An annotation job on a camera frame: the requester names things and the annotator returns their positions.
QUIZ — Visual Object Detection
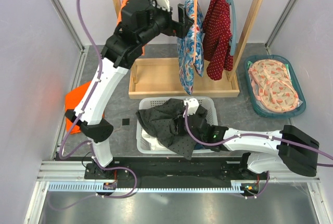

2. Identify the blue-grey hanger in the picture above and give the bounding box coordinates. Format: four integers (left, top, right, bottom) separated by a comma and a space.
219, 0, 237, 56

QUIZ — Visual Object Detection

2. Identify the orange cloth on floor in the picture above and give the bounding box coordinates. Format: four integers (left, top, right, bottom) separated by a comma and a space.
64, 82, 105, 135

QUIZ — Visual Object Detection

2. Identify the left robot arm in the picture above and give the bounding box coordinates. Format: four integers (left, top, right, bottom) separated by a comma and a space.
65, 0, 194, 179

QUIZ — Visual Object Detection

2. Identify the teal plastic basket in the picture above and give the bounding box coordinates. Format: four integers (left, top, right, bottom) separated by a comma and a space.
244, 55, 306, 119

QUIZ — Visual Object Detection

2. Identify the black dotted garment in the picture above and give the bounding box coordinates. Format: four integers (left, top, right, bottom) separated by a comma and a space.
136, 98, 211, 159

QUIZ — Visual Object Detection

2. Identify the white pleated skirt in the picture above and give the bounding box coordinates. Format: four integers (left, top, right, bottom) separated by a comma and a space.
141, 129, 167, 151

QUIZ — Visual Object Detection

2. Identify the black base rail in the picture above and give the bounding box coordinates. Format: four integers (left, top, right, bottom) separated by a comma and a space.
84, 157, 267, 190

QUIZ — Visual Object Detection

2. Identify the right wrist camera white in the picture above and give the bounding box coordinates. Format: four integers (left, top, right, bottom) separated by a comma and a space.
183, 97, 199, 117

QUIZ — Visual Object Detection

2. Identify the orange hanger of floral garment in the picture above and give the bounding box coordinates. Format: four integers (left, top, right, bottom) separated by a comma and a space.
193, 0, 198, 65

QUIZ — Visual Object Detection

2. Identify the blue floral garment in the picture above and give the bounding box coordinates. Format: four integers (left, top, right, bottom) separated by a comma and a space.
177, 0, 204, 95

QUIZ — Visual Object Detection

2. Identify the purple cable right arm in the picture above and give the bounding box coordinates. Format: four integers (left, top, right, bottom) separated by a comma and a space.
184, 105, 333, 169

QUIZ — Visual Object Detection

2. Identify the peach patterned garment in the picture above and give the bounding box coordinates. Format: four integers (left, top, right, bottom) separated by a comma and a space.
248, 59, 303, 114

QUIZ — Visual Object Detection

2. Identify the white plastic basket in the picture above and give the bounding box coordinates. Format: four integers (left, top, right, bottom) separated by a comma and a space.
136, 96, 218, 156

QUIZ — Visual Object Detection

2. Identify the small black square tile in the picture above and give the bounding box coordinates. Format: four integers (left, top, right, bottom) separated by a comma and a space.
122, 118, 130, 126

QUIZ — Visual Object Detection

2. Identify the red polka dot garment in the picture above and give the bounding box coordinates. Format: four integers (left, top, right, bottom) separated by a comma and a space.
203, 0, 233, 81

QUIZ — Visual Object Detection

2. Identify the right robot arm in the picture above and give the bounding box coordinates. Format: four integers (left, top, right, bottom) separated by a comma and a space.
181, 114, 319, 179

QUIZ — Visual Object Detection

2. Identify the wooden clothes rack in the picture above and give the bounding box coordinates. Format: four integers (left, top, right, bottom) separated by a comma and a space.
118, 0, 263, 99

